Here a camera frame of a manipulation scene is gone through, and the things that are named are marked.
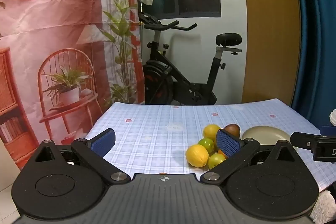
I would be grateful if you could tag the printed backdrop cloth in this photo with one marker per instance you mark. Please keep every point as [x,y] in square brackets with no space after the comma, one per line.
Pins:
[65,3]

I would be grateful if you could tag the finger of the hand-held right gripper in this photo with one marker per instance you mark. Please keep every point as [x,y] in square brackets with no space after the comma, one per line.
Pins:
[303,140]
[328,131]

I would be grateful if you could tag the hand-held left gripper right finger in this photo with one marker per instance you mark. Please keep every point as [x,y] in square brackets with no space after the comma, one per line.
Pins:
[227,144]

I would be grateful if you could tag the small mandarin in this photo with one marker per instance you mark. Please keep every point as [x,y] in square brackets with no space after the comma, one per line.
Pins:
[221,153]

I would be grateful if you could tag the beige round plate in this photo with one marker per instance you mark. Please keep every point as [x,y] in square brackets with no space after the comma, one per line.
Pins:
[265,133]

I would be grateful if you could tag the wooden door panel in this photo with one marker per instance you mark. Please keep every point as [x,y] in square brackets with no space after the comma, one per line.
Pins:
[270,29]

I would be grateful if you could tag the green jujube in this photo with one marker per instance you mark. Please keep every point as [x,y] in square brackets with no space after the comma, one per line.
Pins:
[206,144]
[215,160]

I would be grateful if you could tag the printed paper cup with lid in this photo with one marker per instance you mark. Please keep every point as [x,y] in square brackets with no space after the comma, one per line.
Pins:
[333,116]

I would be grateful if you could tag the white fluffy cloth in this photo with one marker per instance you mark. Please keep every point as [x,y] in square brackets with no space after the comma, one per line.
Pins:
[326,205]

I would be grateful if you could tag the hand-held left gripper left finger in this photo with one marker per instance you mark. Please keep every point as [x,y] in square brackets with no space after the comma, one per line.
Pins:
[103,142]

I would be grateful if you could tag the reddish brown round fruit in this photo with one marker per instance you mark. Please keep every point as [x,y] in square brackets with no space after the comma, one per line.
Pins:
[232,130]

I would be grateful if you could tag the black exercise bike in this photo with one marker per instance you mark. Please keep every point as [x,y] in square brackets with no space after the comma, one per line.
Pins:
[168,74]

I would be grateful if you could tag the large oval lemon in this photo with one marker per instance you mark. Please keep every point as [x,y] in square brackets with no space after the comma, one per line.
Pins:
[197,156]

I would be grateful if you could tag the blue curtain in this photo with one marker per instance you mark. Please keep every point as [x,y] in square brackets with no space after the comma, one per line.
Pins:
[317,43]

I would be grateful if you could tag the blue plaid tablecloth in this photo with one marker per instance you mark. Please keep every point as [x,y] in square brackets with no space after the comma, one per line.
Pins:
[147,129]

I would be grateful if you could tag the round lemon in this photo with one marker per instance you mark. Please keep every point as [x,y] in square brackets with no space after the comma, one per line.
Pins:
[210,131]

